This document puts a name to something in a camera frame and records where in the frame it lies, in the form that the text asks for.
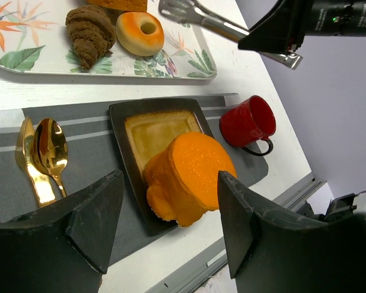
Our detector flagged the round orange bun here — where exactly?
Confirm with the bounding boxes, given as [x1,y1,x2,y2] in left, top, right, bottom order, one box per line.
[143,132,237,227]

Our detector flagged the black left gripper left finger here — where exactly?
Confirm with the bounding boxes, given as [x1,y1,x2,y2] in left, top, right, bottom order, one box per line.
[0,170,124,292]

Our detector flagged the sliced bread loaf piece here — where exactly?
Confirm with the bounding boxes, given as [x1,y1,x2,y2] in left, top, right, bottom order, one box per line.
[87,0,148,12]

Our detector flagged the black square plate, tan centre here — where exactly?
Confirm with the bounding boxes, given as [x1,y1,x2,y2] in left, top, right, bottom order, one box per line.
[109,98,212,235]

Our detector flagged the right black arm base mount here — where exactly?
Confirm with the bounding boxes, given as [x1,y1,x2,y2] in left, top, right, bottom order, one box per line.
[296,190,366,223]

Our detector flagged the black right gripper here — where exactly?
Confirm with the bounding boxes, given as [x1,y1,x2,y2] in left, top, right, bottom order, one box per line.
[238,0,366,54]

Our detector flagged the silver metal tongs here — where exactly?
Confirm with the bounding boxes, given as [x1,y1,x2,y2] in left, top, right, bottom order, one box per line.
[158,0,304,70]

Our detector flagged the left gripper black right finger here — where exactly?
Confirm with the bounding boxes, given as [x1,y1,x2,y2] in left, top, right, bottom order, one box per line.
[217,170,366,293]

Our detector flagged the floral leaf-pattern serving tray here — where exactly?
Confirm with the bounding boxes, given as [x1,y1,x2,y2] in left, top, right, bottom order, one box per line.
[0,1,217,80]

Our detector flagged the gold spoon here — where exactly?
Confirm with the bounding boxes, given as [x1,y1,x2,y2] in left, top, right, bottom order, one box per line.
[32,118,68,197]

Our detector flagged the orange ring bagel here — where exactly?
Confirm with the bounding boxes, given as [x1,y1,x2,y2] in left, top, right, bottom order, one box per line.
[116,12,165,57]

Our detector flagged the red cup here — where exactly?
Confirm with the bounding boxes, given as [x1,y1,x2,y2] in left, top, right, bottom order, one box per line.
[219,95,276,157]

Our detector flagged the dark brown croissant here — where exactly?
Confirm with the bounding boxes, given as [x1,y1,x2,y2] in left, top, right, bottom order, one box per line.
[65,4,116,70]

